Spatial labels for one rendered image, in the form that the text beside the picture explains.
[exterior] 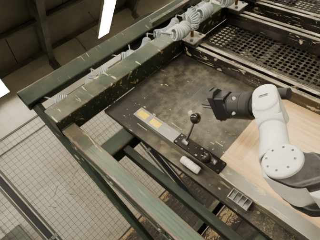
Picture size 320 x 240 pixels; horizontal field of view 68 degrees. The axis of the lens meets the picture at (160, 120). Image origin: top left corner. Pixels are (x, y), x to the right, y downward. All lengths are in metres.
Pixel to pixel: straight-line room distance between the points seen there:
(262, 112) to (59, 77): 1.18
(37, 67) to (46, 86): 4.53
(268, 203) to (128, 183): 0.44
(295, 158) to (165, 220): 0.42
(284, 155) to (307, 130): 0.57
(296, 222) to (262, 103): 0.37
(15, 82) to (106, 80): 4.95
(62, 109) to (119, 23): 5.82
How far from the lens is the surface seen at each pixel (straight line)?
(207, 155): 0.73
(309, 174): 0.49
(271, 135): 0.61
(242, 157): 0.92
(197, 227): 1.94
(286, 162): 0.50
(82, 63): 1.58
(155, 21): 1.12
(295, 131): 1.05
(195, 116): 0.82
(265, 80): 1.14
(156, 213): 0.78
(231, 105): 0.77
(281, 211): 0.84
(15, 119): 5.74
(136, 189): 0.81
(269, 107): 0.66
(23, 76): 6.00
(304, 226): 0.85
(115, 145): 1.02
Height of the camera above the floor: 1.64
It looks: 3 degrees down
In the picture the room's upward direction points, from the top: 40 degrees counter-clockwise
